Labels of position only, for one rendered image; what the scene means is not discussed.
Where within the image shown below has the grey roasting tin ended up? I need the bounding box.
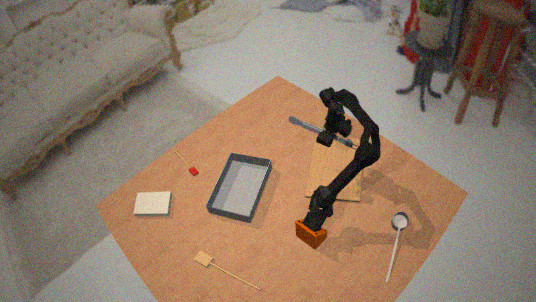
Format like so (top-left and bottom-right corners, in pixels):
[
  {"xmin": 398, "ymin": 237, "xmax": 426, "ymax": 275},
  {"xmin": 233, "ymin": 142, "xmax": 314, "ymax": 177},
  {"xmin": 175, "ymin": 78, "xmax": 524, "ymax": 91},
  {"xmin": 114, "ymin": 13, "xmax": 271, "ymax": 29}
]
[{"xmin": 205, "ymin": 152, "xmax": 272, "ymax": 223}]

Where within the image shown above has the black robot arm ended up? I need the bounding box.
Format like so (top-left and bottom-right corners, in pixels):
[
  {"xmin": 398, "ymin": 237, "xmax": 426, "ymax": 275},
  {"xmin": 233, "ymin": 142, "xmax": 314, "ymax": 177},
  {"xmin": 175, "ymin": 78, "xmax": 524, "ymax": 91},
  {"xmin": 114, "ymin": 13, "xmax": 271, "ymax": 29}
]
[{"xmin": 302, "ymin": 87, "xmax": 381, "ymax": 232}]

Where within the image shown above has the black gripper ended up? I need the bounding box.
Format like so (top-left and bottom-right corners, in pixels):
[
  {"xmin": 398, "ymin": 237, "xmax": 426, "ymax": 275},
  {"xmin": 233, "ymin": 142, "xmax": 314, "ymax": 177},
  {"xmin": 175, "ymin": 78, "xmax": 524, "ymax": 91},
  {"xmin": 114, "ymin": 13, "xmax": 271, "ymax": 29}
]
[{"xmin": 316, "ymin": 114, "xmax": 345, "ymax": 147}]

